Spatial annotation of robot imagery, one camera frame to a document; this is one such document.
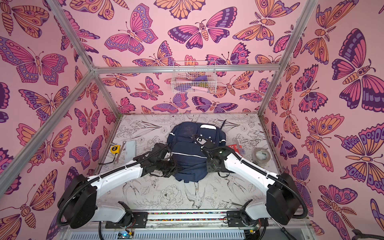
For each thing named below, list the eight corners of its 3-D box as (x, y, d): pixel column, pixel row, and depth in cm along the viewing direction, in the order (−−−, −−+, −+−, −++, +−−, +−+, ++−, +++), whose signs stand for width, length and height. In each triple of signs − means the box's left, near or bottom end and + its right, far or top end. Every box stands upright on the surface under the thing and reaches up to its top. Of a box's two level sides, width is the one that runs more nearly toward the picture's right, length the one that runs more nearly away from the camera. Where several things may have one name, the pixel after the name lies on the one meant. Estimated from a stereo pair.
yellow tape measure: (110, 153, 101) (108, 151, 99) (113, 147, 104) (111, 145, 102) (119, 153, 101) (117, 151, 99) (121, 147, 104) (120, 145, 102)
